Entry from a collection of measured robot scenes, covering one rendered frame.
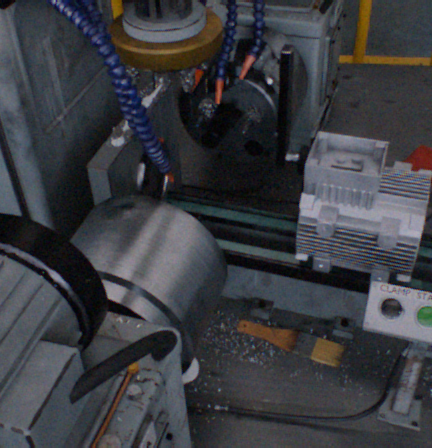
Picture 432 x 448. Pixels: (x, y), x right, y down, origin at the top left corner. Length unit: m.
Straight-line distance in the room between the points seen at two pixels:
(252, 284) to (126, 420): 0.58
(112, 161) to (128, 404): 0.48
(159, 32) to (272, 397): 0.64
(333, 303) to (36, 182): 0.58
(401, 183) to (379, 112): 0.77
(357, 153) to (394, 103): 0.77
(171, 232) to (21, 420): 0.44
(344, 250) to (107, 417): 0.53
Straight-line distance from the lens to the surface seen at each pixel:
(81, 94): 1.22
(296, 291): 1.23
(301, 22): 1.48
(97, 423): 0.72
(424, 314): 0.95
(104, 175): 1.08
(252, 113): 1.31
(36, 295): 0.62
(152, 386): 0.75
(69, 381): 0.60
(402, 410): 1.16
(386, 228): 1.06
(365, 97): 1.92
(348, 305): 1.23
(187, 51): 0.99
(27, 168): 1.11
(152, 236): 0.91
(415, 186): 1.10
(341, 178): 1.06
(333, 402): 1.17
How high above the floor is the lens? 1.78
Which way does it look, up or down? 42 degrees down
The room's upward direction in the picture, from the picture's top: 3 degrees counter-clockwise
